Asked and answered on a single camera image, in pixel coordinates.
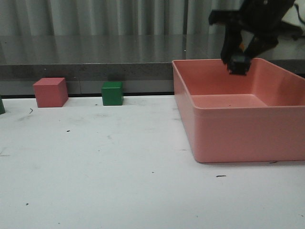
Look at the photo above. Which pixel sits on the green cube block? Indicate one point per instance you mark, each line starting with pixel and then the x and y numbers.
pixel 112 93

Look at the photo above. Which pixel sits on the dark green block at edge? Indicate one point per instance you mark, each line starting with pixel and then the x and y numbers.
pixel 2 108

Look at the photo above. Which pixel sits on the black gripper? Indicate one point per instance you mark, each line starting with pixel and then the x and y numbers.
pixel 260 17

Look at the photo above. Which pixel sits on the yellow push button switch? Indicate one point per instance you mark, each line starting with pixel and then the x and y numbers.
pixel 239 63

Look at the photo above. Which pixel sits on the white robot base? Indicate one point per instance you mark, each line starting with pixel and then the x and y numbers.
pixel 296 16

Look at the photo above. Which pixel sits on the pink cube block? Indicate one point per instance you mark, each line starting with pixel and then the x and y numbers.
pixel 51 92

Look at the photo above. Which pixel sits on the pink plastic bin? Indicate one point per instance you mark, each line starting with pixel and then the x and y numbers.
pixel 259 116

